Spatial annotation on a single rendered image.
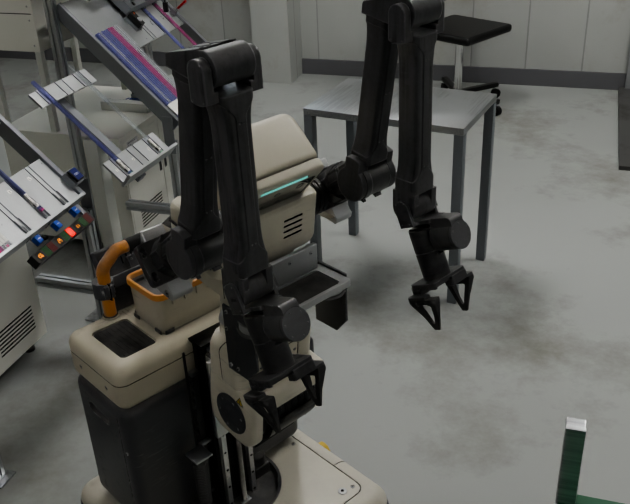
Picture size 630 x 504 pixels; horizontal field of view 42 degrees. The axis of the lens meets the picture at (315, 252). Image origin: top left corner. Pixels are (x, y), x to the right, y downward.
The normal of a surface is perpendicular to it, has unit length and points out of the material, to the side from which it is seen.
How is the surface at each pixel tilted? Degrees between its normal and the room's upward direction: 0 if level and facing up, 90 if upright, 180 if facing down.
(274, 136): 42
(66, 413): 0
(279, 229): 98
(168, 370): 90
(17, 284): 90
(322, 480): 0
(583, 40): 90
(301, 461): 0
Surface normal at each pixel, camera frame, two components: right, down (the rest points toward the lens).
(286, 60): -0.30, 0.47
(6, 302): 0.95, 0.11
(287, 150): 0.43, -0.43
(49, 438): -0.04, -0.87
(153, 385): 0.68, 0.32
